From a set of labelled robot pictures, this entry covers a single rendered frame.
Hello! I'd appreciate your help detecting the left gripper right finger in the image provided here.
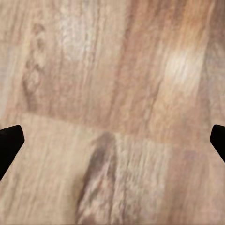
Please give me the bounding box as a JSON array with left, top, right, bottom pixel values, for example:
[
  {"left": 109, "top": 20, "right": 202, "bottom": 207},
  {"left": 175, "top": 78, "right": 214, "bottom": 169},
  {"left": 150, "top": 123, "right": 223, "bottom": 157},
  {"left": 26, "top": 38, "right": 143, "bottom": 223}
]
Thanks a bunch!
[{"left": 210, "top": 124, "right": 225, "bottom": 162}]

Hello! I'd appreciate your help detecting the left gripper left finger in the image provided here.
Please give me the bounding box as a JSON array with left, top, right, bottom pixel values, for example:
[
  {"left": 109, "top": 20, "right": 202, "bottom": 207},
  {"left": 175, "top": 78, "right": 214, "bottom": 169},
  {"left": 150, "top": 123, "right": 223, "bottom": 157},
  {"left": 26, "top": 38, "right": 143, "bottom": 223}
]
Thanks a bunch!
[{"left": 0, "top": 125, "right": 24, "bottom": 182}]

